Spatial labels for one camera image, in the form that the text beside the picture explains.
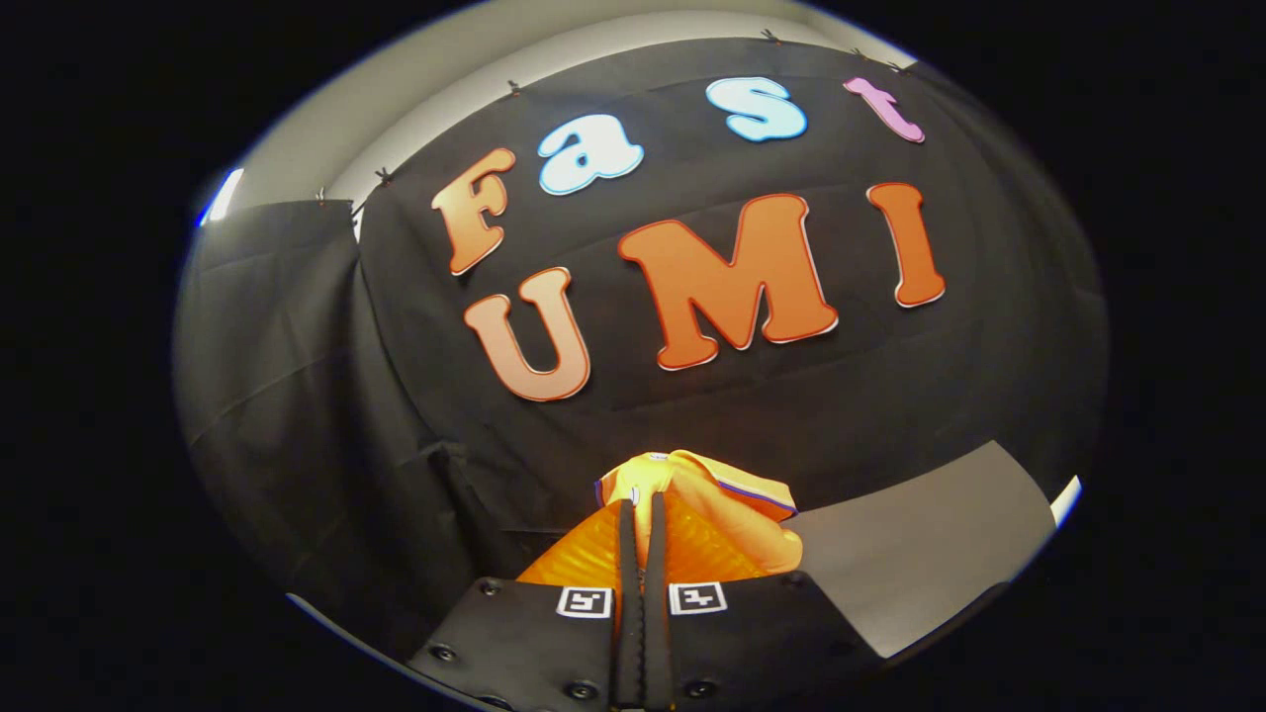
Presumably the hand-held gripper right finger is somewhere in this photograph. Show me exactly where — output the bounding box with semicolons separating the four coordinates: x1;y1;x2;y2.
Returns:
643;491;888;712

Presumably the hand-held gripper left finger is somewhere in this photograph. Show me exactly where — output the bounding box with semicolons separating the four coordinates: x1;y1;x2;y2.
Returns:
406;499;645;712

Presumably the yellow polo shirt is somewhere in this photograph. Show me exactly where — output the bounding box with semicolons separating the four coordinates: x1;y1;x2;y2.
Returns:
593;450;804;577

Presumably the black backdrop cloth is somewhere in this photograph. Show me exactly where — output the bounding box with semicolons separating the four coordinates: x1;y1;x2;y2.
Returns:
173;38;1109;666

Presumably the grey white panel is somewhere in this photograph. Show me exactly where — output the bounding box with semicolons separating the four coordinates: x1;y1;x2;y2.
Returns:
791;440;1084;660

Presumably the ceiling light strip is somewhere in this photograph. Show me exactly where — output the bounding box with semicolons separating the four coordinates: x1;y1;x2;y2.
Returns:
196;166;246;228

